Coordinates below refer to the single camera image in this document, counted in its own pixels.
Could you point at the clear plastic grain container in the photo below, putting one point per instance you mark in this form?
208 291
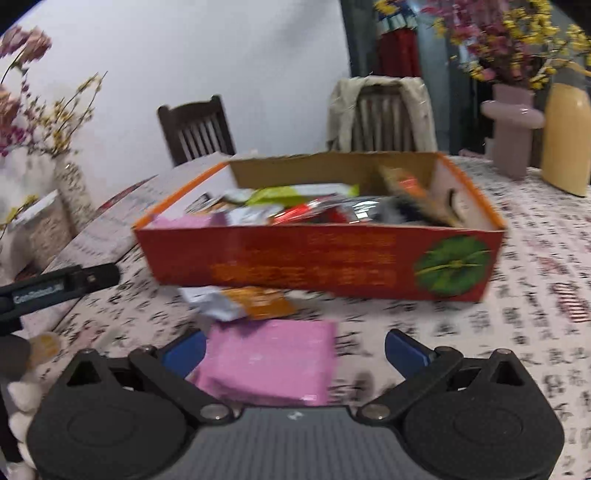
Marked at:
41 235

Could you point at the green white snack packet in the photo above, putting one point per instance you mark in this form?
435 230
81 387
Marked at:
295 194

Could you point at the chair with beige jacket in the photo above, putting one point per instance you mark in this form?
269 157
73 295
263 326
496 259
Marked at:
339 115

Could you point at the long orange snack packet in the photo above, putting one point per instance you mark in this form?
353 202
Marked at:
401 182

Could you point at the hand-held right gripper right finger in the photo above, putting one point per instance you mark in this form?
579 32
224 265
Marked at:
406 353

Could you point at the silver snack packet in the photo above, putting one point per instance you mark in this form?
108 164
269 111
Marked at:
369 210

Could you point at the yellow thermos jug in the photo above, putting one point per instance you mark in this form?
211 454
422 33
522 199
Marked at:
568 138

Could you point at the small red candy packet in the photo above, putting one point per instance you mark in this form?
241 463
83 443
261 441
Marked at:
300 213

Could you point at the pink yellow flower bouquet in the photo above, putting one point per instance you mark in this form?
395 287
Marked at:
508 37

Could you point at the red cardboard box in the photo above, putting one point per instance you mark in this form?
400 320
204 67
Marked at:
300 258

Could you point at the yellow flower sprig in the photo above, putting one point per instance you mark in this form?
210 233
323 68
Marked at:
14 212

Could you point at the floral ceramic vase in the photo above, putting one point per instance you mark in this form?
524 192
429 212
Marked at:
74 194

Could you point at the hanging red garment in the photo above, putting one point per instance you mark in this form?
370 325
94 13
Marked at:
399 50

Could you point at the dark wooden chair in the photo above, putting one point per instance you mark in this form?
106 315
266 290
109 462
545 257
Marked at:
196 129

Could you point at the white orange-print snack packet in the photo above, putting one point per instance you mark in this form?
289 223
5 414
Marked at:
240 302

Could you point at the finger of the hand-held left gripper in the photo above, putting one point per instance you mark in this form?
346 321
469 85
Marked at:
99 275

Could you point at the small pink snack packet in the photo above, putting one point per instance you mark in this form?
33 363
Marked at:
272 364

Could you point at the pink vase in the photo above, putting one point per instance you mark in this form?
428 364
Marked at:
510 134

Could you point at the pink yellow flower branches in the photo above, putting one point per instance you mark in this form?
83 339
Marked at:
27 115

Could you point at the wooden chair under jacket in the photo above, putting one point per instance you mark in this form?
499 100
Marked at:
383 120

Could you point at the large pink snack packet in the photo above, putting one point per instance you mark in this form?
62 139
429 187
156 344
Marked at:
184 222

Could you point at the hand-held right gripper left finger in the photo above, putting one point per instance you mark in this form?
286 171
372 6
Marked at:
184 353

